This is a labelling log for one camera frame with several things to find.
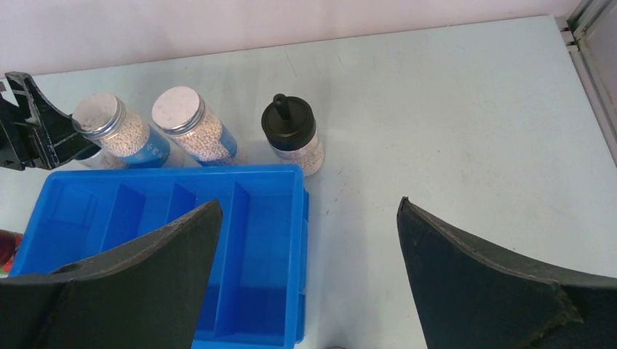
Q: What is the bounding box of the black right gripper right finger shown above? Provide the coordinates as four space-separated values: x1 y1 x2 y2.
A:
397 198 616 348

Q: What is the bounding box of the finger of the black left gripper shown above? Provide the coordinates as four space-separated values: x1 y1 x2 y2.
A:
1 71 99 171

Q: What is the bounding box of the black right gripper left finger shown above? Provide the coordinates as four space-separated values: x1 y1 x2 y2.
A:
1 200 223 348

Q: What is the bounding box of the silver-lid blue-label jar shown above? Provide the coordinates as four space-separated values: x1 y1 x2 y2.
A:
151 86 240 167
71 92 186 169

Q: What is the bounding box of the red sauce bottle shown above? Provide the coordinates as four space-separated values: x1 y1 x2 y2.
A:
0 229 23 278

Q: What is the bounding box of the black-lid jar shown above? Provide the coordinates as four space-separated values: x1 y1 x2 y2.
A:
261 94 325 177
74 145 129 169

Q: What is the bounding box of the blue divided plastic bin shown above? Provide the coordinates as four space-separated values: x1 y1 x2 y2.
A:
1 165 309 348

